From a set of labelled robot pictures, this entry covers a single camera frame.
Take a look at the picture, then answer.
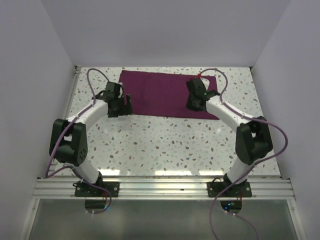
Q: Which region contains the purple cloth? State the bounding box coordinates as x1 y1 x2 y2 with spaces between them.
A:
119 70 218 120

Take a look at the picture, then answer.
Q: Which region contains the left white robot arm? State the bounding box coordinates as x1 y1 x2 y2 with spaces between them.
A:
49 82 132 198

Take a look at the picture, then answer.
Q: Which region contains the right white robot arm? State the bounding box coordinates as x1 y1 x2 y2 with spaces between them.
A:
186 77 273 197

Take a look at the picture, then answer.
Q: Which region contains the aluminium left rail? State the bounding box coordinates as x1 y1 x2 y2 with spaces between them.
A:
44 65 82 179

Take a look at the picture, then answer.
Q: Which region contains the aluminium rail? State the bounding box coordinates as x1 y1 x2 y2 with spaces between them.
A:
32 176 295 200
44 65 82 179

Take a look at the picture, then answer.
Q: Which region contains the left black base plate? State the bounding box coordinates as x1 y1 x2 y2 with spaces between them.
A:
72 181 120 198

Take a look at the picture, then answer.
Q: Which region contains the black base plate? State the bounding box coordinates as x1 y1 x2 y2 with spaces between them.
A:
206 177 253 198
72 181 120 198

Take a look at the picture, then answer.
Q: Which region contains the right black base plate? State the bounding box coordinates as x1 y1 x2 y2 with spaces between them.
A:
206 177 253 198

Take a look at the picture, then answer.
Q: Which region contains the aluminium front rail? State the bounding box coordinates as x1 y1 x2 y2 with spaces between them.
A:
32 176 295 200

